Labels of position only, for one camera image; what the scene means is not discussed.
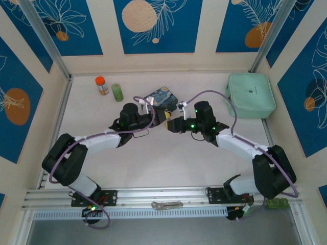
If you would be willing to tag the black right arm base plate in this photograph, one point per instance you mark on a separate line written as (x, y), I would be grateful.
(215, 195)

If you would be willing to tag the starry night print box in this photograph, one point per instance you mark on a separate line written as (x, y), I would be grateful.
(163, 98)

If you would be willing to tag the mint green zip case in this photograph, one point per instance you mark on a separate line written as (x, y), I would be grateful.
(249, 95)

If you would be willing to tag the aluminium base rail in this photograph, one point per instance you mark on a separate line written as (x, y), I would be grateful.
(163, 195)

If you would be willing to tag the green cylindrical can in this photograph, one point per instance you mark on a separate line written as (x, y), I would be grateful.
(117, 92)

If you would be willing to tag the orange capped small bottle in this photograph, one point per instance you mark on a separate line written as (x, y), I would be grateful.
(102, 85)

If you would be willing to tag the green connector block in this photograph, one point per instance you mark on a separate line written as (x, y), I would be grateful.
(277, 203)

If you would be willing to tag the black right controller box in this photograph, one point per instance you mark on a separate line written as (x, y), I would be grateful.
(233, 213)

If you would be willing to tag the aluminium table side rail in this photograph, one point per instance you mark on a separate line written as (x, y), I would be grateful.
(57, 127)
(270, 137)

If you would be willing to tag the aluminium corner post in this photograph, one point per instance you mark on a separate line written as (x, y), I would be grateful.
(273, 35)
(43, 38)

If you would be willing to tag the black left controller with LED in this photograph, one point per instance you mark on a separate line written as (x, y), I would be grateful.
(92, 211)

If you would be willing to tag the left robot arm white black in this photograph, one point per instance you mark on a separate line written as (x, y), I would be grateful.
(102, 140)

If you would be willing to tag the small silver metal bracket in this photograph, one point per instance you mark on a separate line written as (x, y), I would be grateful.
(167, 205)

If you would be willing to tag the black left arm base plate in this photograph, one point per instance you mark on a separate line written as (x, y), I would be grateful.
(110, 197)

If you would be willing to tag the grey metal panel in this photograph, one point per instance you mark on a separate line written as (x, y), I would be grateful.
(163, 232)

